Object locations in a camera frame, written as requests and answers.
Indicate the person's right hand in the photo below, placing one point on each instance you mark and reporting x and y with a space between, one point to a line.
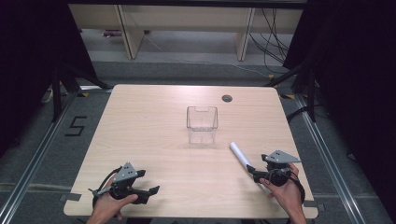
288 196

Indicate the aluminium floor rail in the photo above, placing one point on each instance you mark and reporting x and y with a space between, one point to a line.
34 155
330 155

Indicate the white paper roll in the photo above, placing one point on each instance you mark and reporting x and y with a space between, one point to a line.
241 157

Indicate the black metal stand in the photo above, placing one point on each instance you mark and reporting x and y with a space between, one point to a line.
306 84
62 84

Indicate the person's left hand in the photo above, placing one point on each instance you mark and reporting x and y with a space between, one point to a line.
107 205

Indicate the light wooden desk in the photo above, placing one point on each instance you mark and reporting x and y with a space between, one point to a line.
186 18

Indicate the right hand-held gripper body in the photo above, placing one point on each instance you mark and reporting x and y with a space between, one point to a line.
278 168

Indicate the dark curtain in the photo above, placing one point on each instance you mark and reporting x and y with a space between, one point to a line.
31 62
358 77

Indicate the clear plastic container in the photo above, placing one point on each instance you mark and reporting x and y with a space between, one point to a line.
202 124

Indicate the pink and dark small object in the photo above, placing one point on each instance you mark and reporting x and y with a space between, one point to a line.
111 33

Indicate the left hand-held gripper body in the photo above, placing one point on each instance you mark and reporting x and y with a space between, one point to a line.
124 180

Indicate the yellow tape piece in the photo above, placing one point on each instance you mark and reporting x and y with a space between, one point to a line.
83 94
288 96

